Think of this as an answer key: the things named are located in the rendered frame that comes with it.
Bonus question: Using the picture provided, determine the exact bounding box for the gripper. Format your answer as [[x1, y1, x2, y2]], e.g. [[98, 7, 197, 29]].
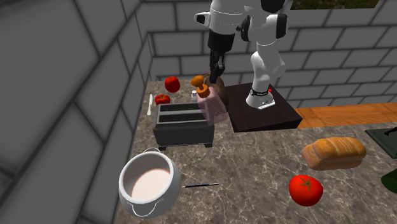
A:
[[207, 29, 236, 85]]

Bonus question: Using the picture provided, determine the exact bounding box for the brown jug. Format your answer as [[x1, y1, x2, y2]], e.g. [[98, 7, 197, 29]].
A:
[[209, 75, 230, 113]]

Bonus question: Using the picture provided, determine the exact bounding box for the pink soap dispenser orange pump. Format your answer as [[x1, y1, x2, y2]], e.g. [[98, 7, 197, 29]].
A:
[[190, 74, 229, 125]]

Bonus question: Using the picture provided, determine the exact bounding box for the round red tomato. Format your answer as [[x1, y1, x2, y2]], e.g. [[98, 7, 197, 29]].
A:
[[164, 76, 181, 94]]

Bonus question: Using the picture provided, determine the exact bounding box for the small flat red tomato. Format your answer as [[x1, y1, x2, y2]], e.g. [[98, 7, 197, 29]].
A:
[[155, 94, 171, 106]]

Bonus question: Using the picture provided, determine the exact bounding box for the dark robot stand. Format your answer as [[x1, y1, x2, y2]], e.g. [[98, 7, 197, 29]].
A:
[[223, 82, 303, 134]]

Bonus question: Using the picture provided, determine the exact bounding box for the dark grey toaster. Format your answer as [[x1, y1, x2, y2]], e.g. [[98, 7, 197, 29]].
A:
[[152, 102, 215, 151]]

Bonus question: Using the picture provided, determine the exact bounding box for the brown bread loaf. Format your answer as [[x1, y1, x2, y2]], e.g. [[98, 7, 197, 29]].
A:
[[301, 136, 368, 172]]

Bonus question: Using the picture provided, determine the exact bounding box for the large red tomato green stem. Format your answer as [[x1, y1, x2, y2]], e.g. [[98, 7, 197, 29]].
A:
[[288, 174, 324, 207]]

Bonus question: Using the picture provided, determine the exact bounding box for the dark green flat appliance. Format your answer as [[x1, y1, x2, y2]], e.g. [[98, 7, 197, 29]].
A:
[[364, 126, 397, 160]]

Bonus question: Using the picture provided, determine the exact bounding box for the dark green rounded object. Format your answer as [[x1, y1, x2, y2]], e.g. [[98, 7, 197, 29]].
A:
[[380, 168, 397, 195]]

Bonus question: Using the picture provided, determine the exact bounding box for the white pot with handles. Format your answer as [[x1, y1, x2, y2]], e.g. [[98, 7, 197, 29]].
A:
[[118, 147, 183, 218]]

